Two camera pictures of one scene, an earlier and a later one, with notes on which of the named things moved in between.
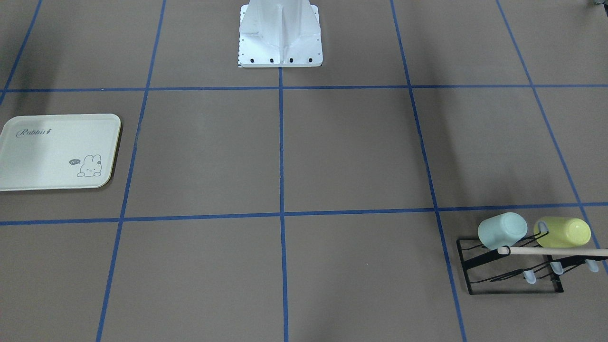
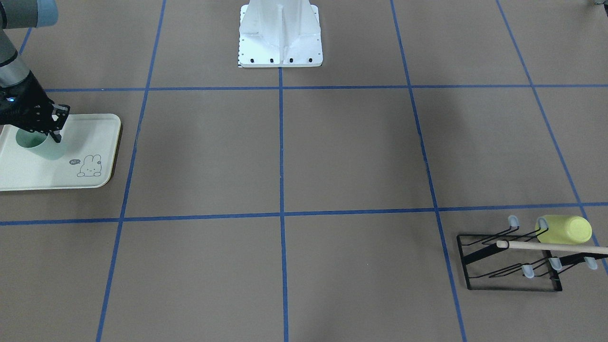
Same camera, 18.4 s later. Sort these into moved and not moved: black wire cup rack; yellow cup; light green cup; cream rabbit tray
Moved: light green cup
Not moved: yellow cup; black wire cup rack; cream rabbit tray
